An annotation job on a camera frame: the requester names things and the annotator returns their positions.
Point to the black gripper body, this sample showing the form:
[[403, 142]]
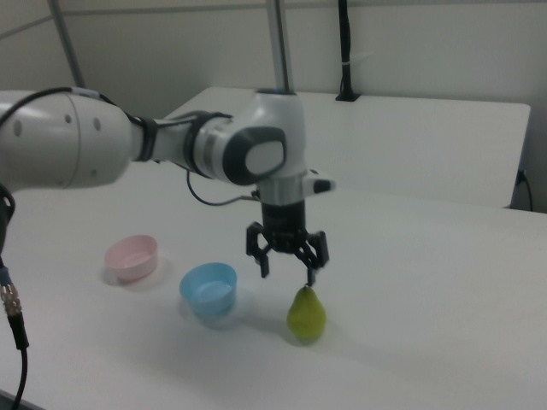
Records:
[[284, 226]]

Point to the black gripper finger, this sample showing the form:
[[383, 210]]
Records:
[[256, 247], [316, 254]]

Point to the green pear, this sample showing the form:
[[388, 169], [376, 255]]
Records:
[[307, 316]]

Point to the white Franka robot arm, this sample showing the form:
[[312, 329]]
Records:
[[85, 141]]

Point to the blue plastic bowl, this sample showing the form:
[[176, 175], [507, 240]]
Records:
[[209, 294]]

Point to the pink plastic bowl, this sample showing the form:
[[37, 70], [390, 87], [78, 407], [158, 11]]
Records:
[[134, 260]]

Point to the black pole with clamp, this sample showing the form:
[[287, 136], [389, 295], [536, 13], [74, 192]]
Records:
[[345, 51]]

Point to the wide grey metal frame post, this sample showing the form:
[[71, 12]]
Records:
[[280, 42]]

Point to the slanted grey metal frame post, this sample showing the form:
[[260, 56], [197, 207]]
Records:
[[68, 47]]

